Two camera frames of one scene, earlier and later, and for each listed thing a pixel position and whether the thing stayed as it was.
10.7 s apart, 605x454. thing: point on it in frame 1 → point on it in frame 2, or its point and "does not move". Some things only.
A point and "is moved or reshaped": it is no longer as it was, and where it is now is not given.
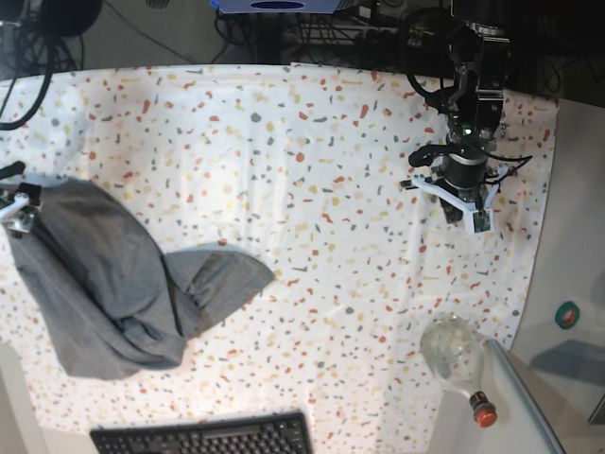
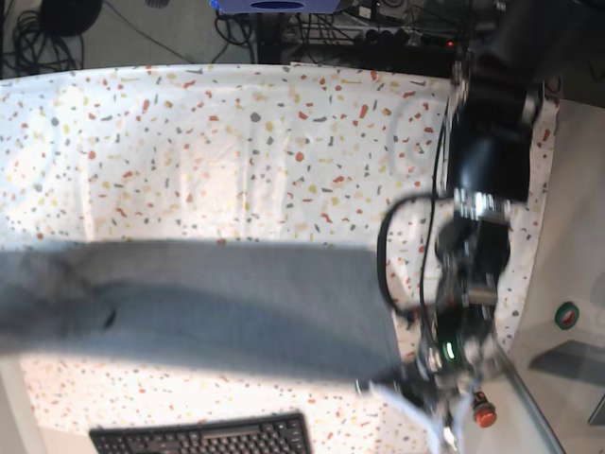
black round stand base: (71, 18) does not move
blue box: (236, 7) does not move
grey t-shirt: (114, 298) is moved or reshaped
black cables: (51, 44) → (35, 51)
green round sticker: (567, 315) does not move
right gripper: (467, 174) → (449, 366)
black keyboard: (274, 433) does not move
